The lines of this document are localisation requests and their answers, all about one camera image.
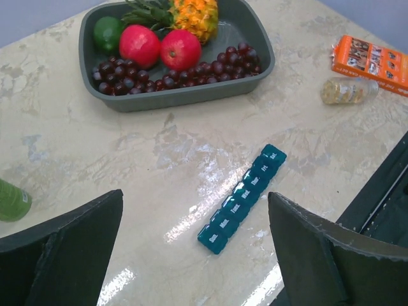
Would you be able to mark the green cylindrical bottle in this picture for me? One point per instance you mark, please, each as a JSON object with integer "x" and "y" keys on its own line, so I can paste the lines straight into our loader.
{"x": 15, "y": 202}

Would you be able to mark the green lime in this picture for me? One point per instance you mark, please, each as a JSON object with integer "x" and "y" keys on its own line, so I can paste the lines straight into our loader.
{"x": 106, "y": 34}

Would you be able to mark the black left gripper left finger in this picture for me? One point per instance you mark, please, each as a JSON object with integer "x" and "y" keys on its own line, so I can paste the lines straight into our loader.
{"x": 62, "y": 261}

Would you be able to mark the red pomegranate left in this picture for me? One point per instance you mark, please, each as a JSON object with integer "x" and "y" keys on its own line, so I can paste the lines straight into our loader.
{"x": 141, "y": 45}

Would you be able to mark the orange pineapple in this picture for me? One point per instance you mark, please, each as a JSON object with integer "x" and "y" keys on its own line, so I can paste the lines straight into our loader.
{"x": 199, "y": 17}

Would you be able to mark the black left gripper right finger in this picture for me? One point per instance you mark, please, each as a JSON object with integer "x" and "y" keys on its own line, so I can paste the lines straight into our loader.
{"x": 323, "y": 263}

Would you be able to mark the red pomegranate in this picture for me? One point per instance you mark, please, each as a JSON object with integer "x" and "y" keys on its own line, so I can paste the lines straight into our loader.
{"x": 141, "y": 45}
{"x": 180, "y": 50}

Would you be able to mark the clear pill bottle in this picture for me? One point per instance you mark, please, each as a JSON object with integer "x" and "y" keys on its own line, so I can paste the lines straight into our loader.
{"x": 348, "y": 91}

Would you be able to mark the dark red grape bunch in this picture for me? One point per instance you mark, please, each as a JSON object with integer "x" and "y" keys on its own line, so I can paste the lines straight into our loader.
{"x": 119, "y": 77}

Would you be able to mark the teal weekly pill organizer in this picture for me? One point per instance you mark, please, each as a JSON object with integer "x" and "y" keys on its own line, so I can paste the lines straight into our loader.
{"x": 236, "y": 206}

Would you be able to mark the red pomegranate right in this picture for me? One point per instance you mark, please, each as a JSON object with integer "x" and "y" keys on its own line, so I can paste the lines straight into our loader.
{"x": 180, "y": 50}

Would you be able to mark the black table front rail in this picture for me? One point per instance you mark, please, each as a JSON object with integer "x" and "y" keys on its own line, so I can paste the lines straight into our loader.
{"x": 379, "y": 210}

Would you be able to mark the grey plastic fruit tray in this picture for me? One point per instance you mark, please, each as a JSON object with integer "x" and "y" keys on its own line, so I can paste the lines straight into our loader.
{"x": 237, "y": 23}

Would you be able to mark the orange cardboard box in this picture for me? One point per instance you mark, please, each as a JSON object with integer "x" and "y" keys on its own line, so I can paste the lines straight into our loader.
{"x": 358, "y": 58}

